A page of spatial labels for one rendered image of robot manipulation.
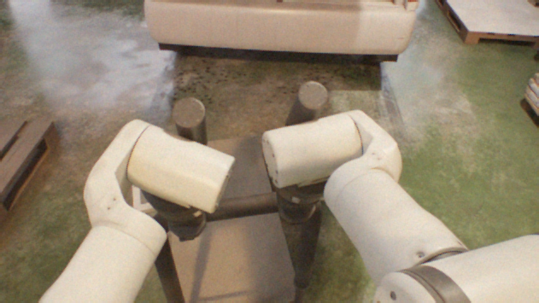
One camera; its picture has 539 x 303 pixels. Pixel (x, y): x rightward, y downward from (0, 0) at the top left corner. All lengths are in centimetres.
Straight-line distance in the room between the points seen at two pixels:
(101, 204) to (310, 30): 186
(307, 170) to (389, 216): 13
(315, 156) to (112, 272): 22
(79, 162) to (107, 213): 173
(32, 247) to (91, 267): 148
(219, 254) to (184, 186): 96
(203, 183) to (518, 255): 27
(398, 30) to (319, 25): 42
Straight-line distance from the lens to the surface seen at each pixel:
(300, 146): 42
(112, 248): 36
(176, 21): 223
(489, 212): 200
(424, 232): 31
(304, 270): 97
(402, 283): 23
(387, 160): 39
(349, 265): 160
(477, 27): 346
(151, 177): 42
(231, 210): 74
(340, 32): 217
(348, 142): 43
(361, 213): 34
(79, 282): 35
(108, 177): 39
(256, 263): 133
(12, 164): 204
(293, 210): 61
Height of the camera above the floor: 133
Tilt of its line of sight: 42 degrees down
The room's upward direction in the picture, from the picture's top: 2 degrees clockwise
